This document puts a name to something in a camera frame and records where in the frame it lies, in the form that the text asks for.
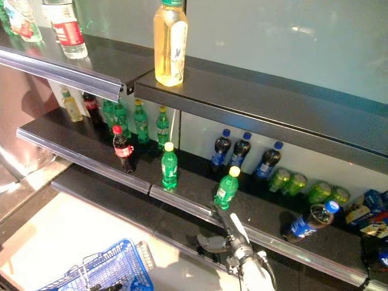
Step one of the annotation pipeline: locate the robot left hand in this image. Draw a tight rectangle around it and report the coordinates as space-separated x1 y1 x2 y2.
88 282 124 291

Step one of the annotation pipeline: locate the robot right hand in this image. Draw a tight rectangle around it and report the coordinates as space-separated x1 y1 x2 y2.
196 204 255 262

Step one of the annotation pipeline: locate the blue plastic shopping basket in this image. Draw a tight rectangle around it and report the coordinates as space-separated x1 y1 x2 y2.
38 238 156 291

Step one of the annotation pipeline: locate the green drink can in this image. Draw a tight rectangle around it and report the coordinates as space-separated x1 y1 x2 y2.
330 186 351 206
268 168 292 193
281 173 309 196
306 181 333 205

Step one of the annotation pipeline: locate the green soda bottle yellow cap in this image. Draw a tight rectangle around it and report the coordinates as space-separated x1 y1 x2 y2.
156 105 170 151
160 141 179 191
133 99 150 145
113 101 132 139
101 98 116 132
213 166 241 212

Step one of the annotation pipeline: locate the long black bottle shelf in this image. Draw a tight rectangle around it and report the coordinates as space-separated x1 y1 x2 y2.
16 106 388 289

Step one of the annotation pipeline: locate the blue label cola bottle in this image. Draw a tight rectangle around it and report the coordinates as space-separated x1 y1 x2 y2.
229 132 253 169
210 129 232 173
281 199 341 243
253 141 284 180

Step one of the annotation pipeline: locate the low black shelf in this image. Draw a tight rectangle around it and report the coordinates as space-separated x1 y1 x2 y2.
50 165 307 291

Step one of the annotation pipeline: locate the cola bottle red cap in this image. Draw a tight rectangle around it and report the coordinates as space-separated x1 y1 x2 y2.
112 125 138 174

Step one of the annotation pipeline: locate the black shelf board plain edge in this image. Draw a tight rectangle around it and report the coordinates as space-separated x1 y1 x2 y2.
133 55 388 159

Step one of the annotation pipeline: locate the blue round package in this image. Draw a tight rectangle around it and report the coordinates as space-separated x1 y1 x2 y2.
376 247 388 268

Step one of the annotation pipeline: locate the cola bottle black cap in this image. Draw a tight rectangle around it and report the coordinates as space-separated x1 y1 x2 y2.
82 92 105 128

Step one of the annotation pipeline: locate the small yellow tea bottle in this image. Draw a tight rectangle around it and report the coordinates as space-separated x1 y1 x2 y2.
61 88 84 123

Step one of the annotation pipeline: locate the large yellow tea bottle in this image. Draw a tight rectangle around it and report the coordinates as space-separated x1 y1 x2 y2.
153 0 189 88

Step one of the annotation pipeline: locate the water bottle red label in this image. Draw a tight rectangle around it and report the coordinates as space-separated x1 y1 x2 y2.
41 0 89 60

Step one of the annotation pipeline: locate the clear bottle red green label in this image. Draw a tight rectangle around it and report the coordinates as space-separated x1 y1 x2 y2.
3 0 43 43

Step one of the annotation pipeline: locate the black shelf board with rail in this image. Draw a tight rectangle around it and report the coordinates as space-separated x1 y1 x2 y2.
0 26 156 96

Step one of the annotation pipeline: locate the silver price rail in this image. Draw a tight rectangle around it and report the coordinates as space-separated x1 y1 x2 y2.
0 45 125 103

